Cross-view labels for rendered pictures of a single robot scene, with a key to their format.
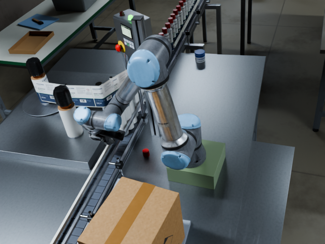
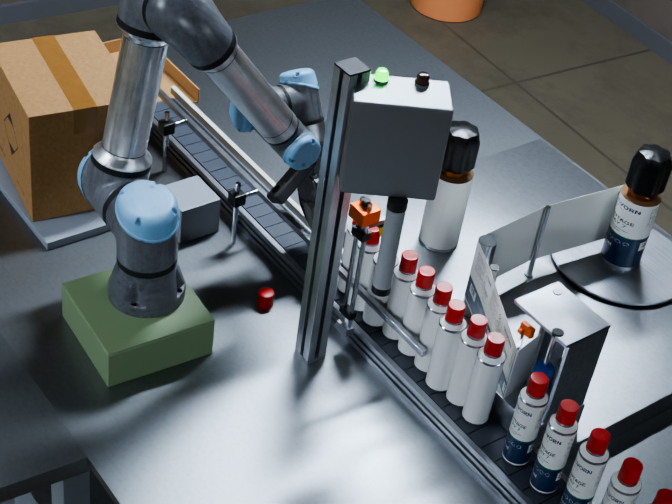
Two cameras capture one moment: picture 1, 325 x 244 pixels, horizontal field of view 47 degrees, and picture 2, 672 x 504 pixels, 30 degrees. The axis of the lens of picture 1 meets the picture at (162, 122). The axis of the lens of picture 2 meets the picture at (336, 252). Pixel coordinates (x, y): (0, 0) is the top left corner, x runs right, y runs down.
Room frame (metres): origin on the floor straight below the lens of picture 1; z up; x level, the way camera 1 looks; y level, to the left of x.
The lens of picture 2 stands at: (2.41, -1.59, 2.57)
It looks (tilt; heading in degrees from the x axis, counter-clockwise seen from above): 39 degrees down; 117
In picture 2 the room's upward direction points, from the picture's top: 9 degrees clockwise
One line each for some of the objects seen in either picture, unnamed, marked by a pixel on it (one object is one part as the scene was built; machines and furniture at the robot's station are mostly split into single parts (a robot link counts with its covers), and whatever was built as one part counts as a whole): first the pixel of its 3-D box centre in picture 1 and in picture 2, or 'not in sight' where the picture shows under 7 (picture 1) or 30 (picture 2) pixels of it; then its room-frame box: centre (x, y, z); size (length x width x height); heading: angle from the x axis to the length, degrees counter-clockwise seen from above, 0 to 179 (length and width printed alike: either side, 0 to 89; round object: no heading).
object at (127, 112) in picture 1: (126, 113); (366, 266); (1.60, 0.18, 0.98); 0.05 x 0.05 x 0.20
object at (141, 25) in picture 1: (148, 82); (329, 223); (1.57, 0.04, 1.17); 0.04 x 0.04 x 0.67; 68
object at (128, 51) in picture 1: (133, 35); (393, 136); (1.65, 0.07, 1.38); 0.17 x 0.10 x 0.19; 33
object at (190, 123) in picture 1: (187, 130); (145, 223); (1.26, -0.10, 1.09); 0.13 x 0.12 x 0.14; 155
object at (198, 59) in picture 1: (199, 55); not in sight; (2.27, -0.32, 0.87); 0.07 x 0.07 x 0.07
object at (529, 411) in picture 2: not in sight; (527, 418); (2.04, 0.01, 0.98); 0.05 x 0.05 x 0.20
